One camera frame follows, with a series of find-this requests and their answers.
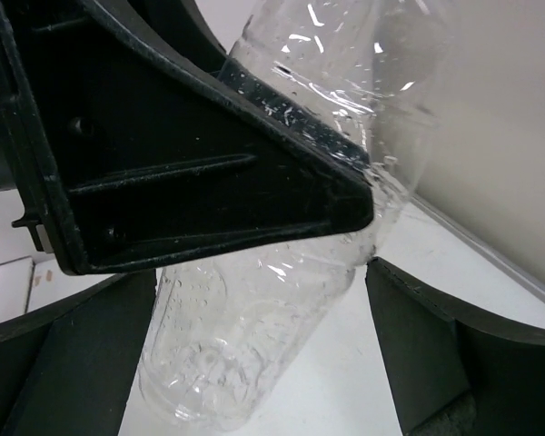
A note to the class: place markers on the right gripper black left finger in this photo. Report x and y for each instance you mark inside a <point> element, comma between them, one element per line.
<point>129,154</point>

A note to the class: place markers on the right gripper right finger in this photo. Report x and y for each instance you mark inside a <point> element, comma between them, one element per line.
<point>455,368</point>

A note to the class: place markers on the clear bottle white cap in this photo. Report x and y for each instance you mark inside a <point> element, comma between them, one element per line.
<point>352,77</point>

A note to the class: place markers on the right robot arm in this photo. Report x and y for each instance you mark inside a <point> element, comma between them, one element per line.
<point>67,368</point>

